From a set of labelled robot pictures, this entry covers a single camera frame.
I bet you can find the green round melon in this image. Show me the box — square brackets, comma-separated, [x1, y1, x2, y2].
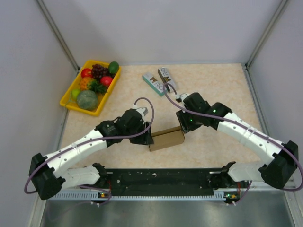
[76, 90, 98, 111]

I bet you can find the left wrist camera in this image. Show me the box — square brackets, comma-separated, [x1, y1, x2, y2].
[133, 105, 148, 118]

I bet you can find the aluminium rail with cable duct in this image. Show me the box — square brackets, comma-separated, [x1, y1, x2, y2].
[42, 171, 296, 202]

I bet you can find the green avocado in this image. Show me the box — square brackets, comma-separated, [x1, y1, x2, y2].
[108, 61, 120, 74]

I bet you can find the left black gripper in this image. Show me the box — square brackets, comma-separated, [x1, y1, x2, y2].
[125, 121, 154, 145]

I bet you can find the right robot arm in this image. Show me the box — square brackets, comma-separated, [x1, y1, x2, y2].
[176, 92, 298, 189]

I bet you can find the dark purple grape bunch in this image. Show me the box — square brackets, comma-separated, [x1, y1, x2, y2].
[91, 64, 110, 80]

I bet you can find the red apple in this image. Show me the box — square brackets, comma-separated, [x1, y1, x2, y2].
[81, 68, 92, 78]

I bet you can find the teal white carton box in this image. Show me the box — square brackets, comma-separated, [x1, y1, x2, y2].
[142, 72, 164, 96]

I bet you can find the brown cardboard box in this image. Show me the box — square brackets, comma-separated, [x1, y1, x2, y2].
[149, 126, 185, 152]

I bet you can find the yellow plastic tray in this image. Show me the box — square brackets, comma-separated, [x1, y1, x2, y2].
[60, 60, 121, 116]

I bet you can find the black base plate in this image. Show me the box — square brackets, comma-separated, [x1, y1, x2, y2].
[95, 168, 237, 196]

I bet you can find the green lime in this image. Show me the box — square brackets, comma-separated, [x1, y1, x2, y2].
[71, 88, 81, 101]

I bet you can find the red peach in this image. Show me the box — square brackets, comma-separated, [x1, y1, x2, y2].
[100, 76, 113, 88]

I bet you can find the silver brown carton box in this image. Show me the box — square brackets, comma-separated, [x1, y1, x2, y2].
[158, 67, 177, 89]

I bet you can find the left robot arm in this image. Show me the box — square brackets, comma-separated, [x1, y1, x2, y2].
[29, 107, 153, 200]

